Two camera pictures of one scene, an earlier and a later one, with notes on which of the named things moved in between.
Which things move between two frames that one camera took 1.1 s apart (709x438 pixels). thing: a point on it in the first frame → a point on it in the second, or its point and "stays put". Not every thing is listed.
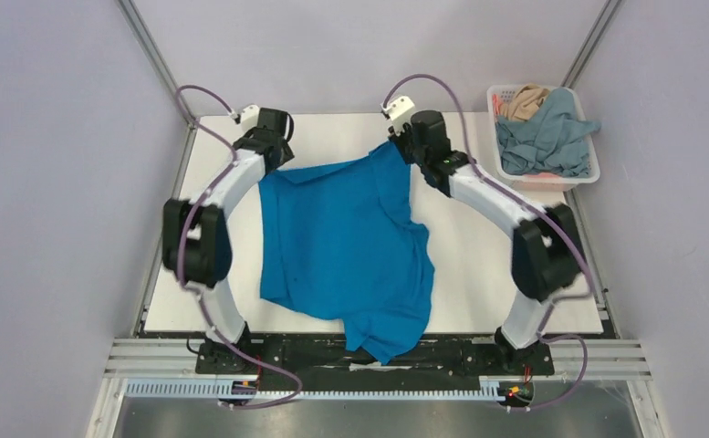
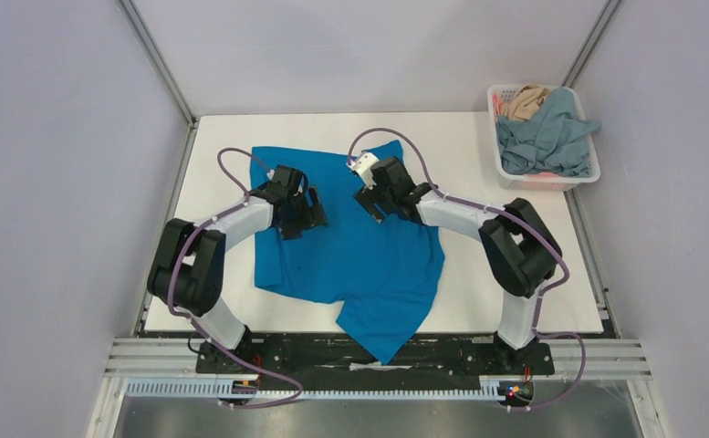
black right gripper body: x=407 y=145 → x=370 y=199
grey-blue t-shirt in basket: x=553 y=140 stays put
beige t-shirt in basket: x=526 y=101 stays put
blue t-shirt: x=341 y=240 stays put
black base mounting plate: x=307 y=362 stays put
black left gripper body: x=286 y=153 → x=299 y=204
